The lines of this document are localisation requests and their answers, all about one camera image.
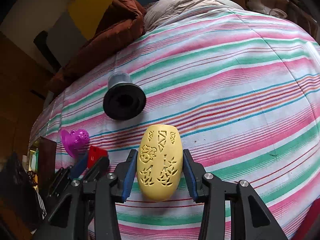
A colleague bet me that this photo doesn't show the grey yellow blue headboard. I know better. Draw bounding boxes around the grey yellow blue headboard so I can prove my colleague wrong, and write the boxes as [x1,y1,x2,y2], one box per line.
[46,0,157,68]

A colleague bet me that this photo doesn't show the gold metal tray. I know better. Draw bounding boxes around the gold metal tray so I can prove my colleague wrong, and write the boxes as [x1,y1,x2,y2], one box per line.
[28,137,57,198]

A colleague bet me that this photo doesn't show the dark red pillow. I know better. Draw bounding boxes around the dark red pillow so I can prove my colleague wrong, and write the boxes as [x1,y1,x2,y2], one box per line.
[47,0,146,94]

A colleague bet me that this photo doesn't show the yellow carved egg case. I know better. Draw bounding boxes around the yellow carved egg case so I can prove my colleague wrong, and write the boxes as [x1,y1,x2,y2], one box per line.
[137,124,183,202]

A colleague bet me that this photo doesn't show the striped pink green bedspread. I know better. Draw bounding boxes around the striped pink green bedspread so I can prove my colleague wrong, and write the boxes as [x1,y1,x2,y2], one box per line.
[30,5,319,238]

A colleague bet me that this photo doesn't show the red building block toy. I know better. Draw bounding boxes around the red building block toy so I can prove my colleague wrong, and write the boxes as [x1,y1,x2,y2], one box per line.
[87,146,108,169]

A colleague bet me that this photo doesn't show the black cylindrical cap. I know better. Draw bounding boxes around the black cylindrical cap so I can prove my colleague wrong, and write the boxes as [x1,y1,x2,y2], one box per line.
[103,72,146,121]

